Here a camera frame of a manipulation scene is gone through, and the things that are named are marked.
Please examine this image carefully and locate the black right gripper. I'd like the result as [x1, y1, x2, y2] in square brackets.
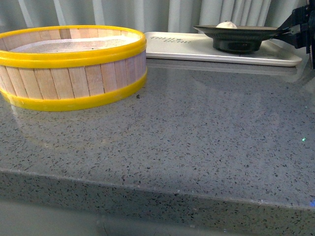
[273, 4, 315, 69]

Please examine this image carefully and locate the brown plate with black rim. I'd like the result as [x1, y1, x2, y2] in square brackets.
[194, 25, 290, 54]

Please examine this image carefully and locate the white steamed bun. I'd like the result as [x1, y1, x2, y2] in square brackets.
[216, 21, 237, 29]

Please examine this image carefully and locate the white rectangular tray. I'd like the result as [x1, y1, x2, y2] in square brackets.
[145, 32, 302, 67]

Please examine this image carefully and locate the grey pleated curtain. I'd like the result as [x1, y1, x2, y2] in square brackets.
[0, 0, 307, 33]

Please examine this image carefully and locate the white steamer liner cloth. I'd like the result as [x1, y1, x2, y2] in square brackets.
[10, 35, 137, 53]

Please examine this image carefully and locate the wooden steamer with yellow rims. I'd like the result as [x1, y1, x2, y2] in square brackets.
[0, 25, 147, 111]

